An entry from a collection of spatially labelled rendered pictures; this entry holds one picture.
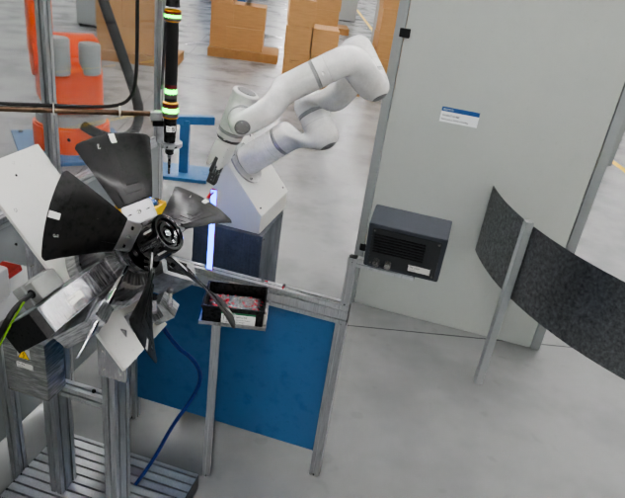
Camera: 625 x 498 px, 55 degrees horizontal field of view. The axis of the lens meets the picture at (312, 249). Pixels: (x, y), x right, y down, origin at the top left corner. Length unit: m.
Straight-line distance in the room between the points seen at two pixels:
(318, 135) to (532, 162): 1.49
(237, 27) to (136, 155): 9.24
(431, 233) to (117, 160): 0.99
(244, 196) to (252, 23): 8.73
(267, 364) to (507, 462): 1.26
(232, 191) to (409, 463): 1.44
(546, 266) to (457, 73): 1.10
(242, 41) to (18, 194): 9.38
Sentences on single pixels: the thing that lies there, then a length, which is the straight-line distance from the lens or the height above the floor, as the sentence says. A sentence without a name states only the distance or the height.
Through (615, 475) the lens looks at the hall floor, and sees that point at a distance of 3.32.
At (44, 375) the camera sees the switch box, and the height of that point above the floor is 0.72.
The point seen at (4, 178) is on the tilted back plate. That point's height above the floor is 1.32.
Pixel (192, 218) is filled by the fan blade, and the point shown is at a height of 1.19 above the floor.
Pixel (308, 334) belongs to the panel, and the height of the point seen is 0.69.
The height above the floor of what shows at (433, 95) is 1.37.
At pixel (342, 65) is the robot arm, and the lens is 1.89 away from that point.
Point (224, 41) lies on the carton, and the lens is 11.16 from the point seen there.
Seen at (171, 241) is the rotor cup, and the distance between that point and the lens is 1.78.
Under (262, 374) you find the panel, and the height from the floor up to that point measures 0.43.
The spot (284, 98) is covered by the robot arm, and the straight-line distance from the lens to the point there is 1.88.
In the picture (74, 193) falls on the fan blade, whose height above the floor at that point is 1.38.
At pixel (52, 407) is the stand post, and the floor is 0.50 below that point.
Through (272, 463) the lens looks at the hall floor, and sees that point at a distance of 2.78.
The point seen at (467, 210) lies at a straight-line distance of 3.55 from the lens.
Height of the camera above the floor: 2.02
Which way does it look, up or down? 27 degrees down
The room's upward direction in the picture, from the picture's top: 8 degrees clockwise
